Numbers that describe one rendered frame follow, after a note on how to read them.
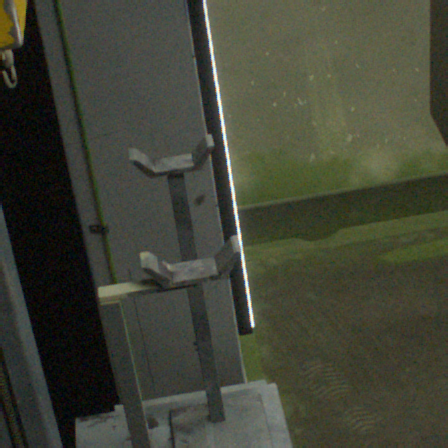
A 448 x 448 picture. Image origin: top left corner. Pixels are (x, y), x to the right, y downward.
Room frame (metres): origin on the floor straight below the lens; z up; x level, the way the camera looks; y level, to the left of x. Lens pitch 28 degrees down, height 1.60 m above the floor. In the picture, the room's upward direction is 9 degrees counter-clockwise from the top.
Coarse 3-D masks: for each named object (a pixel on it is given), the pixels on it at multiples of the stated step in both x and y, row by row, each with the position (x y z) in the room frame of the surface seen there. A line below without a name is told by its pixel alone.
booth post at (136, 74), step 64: (64, 0) 1.42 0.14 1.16; (128, 0) 1.42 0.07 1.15; (64, 64) 1.42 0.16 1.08; (128, 64) 1.42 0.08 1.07; (192, 64) 1.42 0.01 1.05; (64, 128) 1.42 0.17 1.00; (128, 128) 1.42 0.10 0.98; (192, 128) 1.42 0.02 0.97; (128, 192) 1.42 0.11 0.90; (192, 192) 1.42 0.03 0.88; (128, 256) 1.42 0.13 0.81; (128, 320) 1.42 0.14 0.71; (192, 384) 1.42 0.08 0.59
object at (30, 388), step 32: (0, 224) 0.94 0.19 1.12; (0, 256) 0.92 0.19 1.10; (0, 288) 0.92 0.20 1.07; (0, 320) 0.91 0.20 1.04; (0, 352) 0.93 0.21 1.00; (32, 352) 0.94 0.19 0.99; (0, 384) 0.92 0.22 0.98; (32, 384) 0.92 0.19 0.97; (0, 416) 0.91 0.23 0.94; (32, 416) 0.92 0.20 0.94
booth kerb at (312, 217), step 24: (336, 192) 2.72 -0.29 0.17; (360, 192) 2.72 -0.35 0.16; (384, 192) 2.73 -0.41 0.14; (408, 192) 2.73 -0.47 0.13; (432, 192) 2.73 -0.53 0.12; (240, 216) 2.71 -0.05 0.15; (264, 216) 2.71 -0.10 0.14; (288, 216) 2.72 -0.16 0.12; (312, 216) 2.72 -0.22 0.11; (336, 216) 2.72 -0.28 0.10; (360, 216) 2.72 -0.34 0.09; (384, 216) 2.72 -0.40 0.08; (408, 216) 2.73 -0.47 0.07; (240, 240) 2.71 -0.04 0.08; (264, 240) 2.71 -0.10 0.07; (312, 240) 2.72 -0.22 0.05
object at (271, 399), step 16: (272, 384) 1.11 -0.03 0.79; (192, 400) 1.10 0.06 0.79; (272, 400) 1.08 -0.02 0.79; (96, 416) 1.10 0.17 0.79; (112, 416) 1.10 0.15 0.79; (160, 416) 1.08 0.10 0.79; (272, 416) 1.05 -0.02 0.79; (80, 432) 1.08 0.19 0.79; (96, 432) 1.07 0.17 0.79; (112, 432) 1.07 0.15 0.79; (128, 432) 1.06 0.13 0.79; (160, 432) 1.06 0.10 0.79; (272, 432) 1.03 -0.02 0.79; (288, 432) 1.02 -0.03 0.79
